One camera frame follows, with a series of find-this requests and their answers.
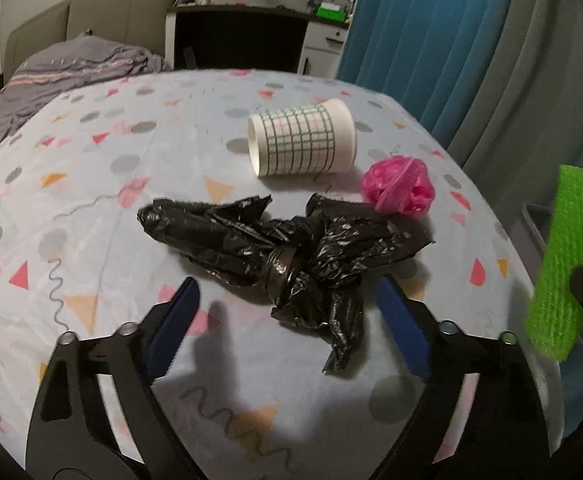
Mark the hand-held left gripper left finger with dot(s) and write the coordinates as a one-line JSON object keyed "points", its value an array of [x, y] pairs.
{"points": [[176, 320]]}

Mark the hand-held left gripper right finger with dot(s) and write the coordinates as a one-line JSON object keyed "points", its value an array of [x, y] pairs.
{"points": [[406, 335]]}

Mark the green cloth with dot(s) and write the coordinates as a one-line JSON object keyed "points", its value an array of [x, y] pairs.
{"points": [[566, 260]]}

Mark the dark plastic trash bin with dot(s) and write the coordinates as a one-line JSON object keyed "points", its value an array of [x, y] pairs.
{"points": [[536, 225]]}

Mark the black plastic bag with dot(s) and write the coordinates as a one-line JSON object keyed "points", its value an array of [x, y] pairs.
{"points": [[291, 255]]}

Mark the pink plastic bag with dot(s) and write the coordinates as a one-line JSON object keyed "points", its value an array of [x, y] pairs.
{"points": [[396, 185]]}

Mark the printed tablecloth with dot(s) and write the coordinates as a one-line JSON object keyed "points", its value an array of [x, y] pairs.
{"points": [[121, 160]]}

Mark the grey curtain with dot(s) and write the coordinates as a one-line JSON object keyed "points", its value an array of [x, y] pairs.
{"points": [[536, 85]]}

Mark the white grid paper cup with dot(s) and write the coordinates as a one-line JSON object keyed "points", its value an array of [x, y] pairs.
{"points": [[301, 135]]}

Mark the bed with grey blanket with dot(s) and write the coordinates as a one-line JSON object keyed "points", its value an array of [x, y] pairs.
{"points": [[71, 67]]}

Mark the dark desk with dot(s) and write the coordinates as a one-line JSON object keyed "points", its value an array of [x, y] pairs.
{"points": [[241, 35]]}

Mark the white drawer cabinet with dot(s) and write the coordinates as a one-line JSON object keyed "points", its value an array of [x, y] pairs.
{"points": [[321, 52]]}

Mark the grey bed headboard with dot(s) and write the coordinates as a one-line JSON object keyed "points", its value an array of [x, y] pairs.
{"points": [[101, 10]]}

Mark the green box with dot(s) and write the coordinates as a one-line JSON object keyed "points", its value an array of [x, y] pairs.
{"points": [[329, 11]]}

